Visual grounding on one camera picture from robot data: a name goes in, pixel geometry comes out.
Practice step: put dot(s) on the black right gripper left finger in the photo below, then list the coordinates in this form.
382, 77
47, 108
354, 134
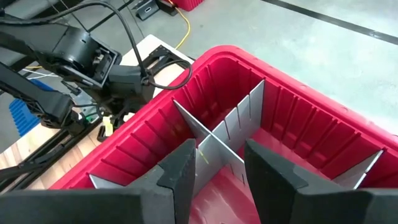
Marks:
93, 208

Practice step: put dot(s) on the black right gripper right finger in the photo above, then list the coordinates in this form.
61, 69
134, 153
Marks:
326, 208

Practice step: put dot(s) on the large red plastic bin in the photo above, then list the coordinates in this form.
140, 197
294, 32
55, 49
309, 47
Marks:
311, 124

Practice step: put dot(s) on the black desk foot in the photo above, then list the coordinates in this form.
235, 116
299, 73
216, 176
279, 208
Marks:
147, 9

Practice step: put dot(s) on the small red crate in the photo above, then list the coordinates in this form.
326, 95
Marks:
188, 3

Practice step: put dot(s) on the blue plastic bin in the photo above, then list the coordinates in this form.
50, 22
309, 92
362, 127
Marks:
25, 115

